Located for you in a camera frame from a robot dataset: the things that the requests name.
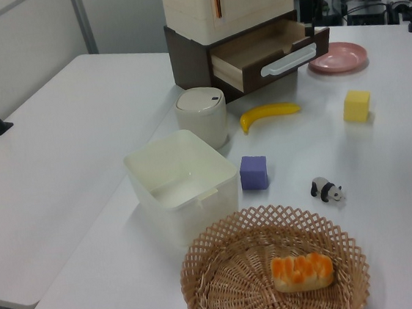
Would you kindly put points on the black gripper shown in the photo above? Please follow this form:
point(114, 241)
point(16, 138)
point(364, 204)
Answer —
point(309, 7)

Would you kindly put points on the black and white panda toy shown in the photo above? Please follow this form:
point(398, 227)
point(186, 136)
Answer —
point(325, 188)

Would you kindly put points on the yellow toy banana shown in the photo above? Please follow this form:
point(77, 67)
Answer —
point(260, 113)

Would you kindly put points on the orange glazed toy bread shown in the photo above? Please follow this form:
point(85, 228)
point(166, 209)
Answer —
point(301, 271)

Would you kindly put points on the pink plastic plate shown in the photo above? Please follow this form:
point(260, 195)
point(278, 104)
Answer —
point(336, 57)

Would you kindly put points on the black electronics box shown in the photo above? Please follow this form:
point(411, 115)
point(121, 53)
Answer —
point(366, 15)

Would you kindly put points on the yellow foam cube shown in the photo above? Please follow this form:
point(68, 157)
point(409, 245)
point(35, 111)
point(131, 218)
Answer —
point(356, 107)

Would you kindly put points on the dark brown wooden cabinet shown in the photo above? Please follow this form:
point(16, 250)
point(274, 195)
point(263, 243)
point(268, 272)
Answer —
point(188, 60)

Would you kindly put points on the cream mini trash can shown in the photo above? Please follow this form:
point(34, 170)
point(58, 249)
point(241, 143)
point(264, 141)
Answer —
point(202, 121)

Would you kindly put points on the purple foam cube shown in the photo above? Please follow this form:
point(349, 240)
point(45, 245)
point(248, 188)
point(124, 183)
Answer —
point(253, 175)

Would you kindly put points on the white plastic bin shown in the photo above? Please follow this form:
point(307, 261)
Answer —
point(197, 214)

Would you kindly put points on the woven wicker basket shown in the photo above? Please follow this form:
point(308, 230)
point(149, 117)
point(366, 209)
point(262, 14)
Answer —
point(235, 291)

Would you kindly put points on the grey metal partition post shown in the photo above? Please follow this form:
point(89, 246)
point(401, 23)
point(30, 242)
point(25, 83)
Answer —
point(84, 23)

